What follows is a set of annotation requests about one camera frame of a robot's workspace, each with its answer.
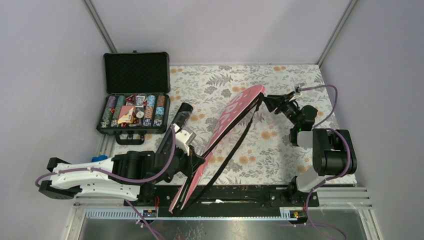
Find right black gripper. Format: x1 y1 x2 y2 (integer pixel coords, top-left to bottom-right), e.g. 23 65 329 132
261 91 300 128

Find purple cable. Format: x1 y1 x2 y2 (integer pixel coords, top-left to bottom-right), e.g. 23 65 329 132
34 124 178 240
296 83 352 240

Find floral patterned table mat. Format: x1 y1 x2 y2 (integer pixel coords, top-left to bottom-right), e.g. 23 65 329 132
110 63 357 186

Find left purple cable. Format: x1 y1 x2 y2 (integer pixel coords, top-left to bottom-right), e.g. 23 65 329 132
34 124 178 240

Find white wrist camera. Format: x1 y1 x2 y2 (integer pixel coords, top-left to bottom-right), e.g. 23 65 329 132
172 123 196 156
293 85 303 98

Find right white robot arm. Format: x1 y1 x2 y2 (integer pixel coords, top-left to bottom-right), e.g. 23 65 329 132
264 92 357 206

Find pink racket cover bag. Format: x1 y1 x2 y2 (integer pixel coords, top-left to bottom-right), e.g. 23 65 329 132
168 84 267 215

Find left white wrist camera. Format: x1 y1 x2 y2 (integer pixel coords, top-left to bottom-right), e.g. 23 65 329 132
172 123 196 156

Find black poker chip case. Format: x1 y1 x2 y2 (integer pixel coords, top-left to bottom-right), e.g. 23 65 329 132
96 51 171 145

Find playing card box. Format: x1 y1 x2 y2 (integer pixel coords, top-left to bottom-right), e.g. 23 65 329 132
117 105 136 126

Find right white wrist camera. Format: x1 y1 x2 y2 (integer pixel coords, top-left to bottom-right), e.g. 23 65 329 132
293 85 303 98

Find blue small block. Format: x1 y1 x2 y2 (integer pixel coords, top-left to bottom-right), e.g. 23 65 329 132
91 155 108 163

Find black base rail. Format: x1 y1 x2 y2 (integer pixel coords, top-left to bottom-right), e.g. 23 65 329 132
132 184 320 218

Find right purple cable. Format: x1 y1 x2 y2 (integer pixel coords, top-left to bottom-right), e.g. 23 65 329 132
296 83 352 240

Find black shuttlecock tube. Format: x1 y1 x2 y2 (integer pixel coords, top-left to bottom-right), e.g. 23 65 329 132
156 102 196 156

